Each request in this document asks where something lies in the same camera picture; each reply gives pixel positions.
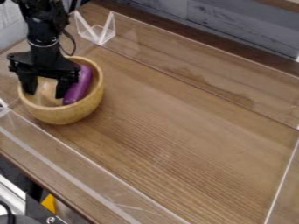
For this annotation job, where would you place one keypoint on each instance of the yellow black device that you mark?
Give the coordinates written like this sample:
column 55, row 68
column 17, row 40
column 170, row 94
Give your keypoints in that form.
column 55, row 206

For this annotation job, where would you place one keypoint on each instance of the brown wooden bowl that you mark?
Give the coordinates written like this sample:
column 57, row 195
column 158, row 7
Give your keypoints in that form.
column 48, row 109

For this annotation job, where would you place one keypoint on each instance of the clear acrylic corner bracket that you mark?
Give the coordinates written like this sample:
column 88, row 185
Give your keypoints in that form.
column 97, row 34

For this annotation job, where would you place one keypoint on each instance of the purple toy eggplant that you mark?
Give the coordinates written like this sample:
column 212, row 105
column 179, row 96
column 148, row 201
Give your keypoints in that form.
column 77, row 90

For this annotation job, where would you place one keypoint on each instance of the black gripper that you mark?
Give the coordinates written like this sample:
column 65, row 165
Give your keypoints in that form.
column 43, row 61

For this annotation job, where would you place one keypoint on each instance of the clear acrylic tray wall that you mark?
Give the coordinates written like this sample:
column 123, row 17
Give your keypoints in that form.
column 191, row 143

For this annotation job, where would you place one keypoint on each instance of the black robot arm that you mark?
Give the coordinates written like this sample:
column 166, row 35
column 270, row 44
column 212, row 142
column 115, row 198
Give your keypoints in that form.
column 47, row 19

